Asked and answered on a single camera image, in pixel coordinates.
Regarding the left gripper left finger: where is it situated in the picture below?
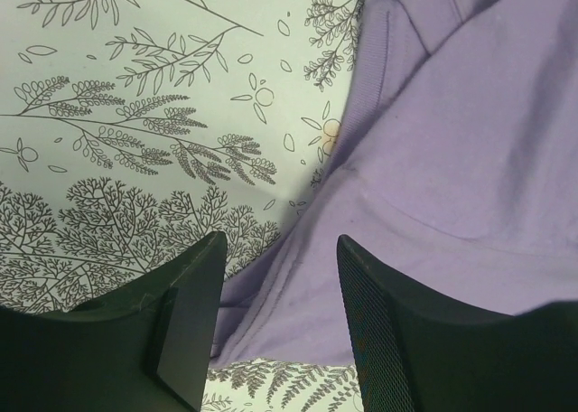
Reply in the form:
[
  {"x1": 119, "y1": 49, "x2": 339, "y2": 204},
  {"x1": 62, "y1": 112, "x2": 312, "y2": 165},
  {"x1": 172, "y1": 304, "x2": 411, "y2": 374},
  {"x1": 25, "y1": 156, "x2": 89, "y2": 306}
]
[{"x1": 1, "y1": 232, "x2": 227, "y2": 411}]

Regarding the purple t shirt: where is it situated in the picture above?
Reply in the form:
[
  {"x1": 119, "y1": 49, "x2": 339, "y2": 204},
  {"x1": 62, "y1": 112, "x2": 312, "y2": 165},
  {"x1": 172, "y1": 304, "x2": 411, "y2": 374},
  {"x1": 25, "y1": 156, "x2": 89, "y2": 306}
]
[{"x1": 210, "y1": 0, "x2": 577, "y2": 368}]

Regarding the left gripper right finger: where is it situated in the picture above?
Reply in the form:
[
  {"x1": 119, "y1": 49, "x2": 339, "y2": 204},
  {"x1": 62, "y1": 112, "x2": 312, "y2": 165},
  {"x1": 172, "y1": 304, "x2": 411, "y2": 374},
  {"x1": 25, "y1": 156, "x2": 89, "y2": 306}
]
[{"x1": 337, "y1": 235, "x2": 577, "y2": 412}]

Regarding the floral patterned table mat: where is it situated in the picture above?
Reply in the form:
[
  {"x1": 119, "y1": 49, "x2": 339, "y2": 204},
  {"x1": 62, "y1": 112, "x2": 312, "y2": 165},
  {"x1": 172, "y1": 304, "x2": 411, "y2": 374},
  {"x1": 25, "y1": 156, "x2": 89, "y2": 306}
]
[{"x1": 0, "y1": 0, "x2": 371, "y2": 412}]

